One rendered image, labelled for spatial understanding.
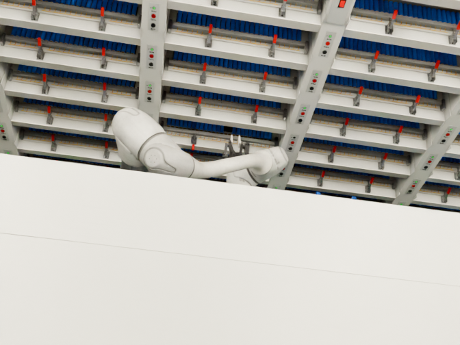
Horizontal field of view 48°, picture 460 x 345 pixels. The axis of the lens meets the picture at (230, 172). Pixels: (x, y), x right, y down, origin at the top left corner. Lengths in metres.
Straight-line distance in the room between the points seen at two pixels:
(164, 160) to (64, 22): 0.85
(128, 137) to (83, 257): 1.08
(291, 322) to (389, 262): 0.19
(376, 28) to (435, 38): 0.24
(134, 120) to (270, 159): 0.61
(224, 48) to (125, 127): 0.63
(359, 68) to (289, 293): 1.68
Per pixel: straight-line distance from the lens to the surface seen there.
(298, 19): 2.13
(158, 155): 1.67
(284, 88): 2.38
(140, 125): 1.77
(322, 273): 0.76
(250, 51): 2.22
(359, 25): 2.20
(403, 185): 2.89
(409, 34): 2.27
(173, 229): 0.76
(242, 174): 2.17
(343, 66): 2.29
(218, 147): 2.58
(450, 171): 2.94
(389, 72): 2.36
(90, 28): 2.25
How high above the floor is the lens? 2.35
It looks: 48 degrees down
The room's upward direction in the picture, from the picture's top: 14 degrees clockwise
